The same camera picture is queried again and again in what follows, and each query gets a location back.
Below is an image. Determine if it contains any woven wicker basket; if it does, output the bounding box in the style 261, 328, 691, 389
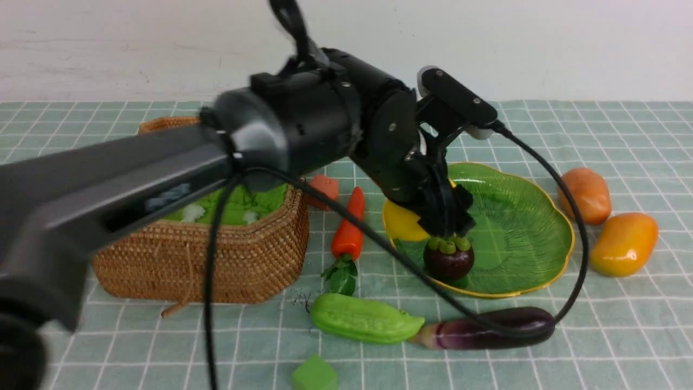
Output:
92, 116, 310, 318

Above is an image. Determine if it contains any orange yellow mango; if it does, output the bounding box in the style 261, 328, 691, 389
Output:
590, 212, 659, 277

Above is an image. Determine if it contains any brown potato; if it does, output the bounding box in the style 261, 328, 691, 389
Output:
561, 166, 613, 225

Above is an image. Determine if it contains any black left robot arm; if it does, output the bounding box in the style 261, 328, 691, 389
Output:
1, 49, 497, 389

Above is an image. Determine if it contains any yellow lemon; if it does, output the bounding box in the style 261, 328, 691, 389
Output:
382, 199, 430, 242

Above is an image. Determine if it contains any dark purple mangosteen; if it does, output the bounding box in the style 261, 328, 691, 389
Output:
423, 236, 475, 281

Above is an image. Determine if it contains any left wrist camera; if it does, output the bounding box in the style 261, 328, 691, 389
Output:
417, 65, 498, 140

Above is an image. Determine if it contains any purple eggplant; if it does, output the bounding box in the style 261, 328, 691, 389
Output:
409, 307, 555, 350

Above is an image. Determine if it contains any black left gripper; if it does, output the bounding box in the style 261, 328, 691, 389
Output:
351, 89, 476, 237

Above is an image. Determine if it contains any green bitter gourd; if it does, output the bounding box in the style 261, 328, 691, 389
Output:
310, 293, 426, 344

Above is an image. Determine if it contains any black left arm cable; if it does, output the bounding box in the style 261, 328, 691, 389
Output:
203, 120, 590, 390

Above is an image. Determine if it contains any orange carrot with leaves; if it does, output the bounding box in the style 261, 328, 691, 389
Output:
322, 219, 364, 296

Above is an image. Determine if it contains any green foam cube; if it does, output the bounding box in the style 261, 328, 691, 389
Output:
292, 355, 339, 390

